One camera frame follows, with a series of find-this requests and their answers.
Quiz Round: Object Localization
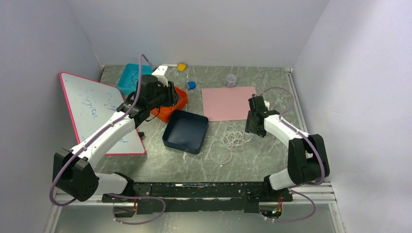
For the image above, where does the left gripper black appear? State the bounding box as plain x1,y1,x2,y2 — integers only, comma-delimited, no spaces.
148,80,181,110

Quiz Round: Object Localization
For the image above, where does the cable bundle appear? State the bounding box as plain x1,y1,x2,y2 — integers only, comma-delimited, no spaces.
208,126,255,165

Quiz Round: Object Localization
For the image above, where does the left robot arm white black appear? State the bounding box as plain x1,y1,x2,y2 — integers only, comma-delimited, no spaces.
49,75,178,206

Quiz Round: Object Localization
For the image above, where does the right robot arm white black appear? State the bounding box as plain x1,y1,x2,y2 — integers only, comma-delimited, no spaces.
245,96,330,201

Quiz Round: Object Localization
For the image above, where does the orange plastic tray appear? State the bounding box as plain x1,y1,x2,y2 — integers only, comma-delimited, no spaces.
150,87,189,123

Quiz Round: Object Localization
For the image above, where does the blue cube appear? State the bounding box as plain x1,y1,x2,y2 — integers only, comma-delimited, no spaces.
186,81,197,90

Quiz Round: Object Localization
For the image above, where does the white marker pen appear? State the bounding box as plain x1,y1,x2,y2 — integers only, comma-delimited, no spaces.
162,64,178,67

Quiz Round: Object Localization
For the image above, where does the yellow cube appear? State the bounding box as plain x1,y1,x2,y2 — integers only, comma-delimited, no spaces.
177,63,187,72

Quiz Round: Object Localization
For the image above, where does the teal plastic tray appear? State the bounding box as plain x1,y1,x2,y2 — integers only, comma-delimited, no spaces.
117,64,139,96

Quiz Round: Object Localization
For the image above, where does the pink clipboard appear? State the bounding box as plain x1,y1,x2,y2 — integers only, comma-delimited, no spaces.
202,86,256,121

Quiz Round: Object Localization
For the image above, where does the dark blue plastic tray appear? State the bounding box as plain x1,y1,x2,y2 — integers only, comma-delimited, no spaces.
162,110,209,154

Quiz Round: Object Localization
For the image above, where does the black whiteboard stand foot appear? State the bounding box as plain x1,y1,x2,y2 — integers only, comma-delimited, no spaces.
138,132,146,139

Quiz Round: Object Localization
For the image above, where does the small clear plastic cup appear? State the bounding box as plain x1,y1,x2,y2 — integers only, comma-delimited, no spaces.
226,74,237,88

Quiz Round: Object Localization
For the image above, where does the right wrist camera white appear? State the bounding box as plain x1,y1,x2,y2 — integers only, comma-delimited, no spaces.
264,100,270,110

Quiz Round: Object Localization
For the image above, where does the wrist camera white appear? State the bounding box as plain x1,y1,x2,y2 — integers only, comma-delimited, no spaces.
264,100,270,110
152,65,169,86

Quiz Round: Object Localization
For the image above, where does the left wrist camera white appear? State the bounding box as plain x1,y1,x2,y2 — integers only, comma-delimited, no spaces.
152,65,169,86

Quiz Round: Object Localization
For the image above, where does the whiteboard with pink frame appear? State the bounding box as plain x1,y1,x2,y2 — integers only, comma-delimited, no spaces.
60,72,146,157

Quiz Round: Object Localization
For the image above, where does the aluminium frame rail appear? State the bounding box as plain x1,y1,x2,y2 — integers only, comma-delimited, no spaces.
45,184,345,233

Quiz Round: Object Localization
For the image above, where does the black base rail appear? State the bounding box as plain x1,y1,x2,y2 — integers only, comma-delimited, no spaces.
101,182,293,215

